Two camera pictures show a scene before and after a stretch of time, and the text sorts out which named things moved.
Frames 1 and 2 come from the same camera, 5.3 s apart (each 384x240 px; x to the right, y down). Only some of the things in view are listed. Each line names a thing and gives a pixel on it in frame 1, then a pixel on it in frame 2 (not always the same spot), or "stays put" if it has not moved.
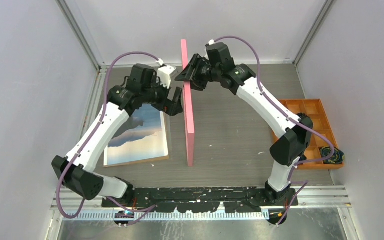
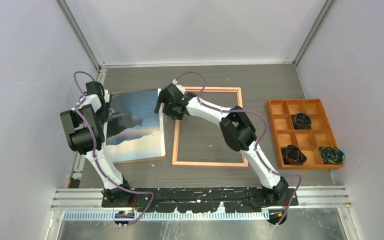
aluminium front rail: (318, 196) stays put
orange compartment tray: (317, 148) stays put
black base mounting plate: (203, 199) stays put
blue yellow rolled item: (337, 158) stays put
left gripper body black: (157, 96) → (102, 114)
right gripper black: (196, 82) → (174, 115)
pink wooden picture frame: (190, 131) → (175, 163)
